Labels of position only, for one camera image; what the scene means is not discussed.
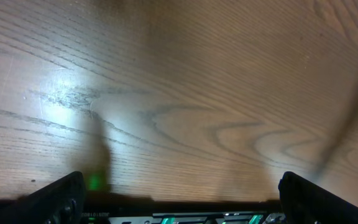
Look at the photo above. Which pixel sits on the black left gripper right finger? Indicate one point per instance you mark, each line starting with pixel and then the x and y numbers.
pixel 304 202

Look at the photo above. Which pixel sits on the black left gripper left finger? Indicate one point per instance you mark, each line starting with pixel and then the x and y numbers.
pixel 59 202

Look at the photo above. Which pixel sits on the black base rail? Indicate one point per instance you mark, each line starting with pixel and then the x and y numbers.
pixel 104 207

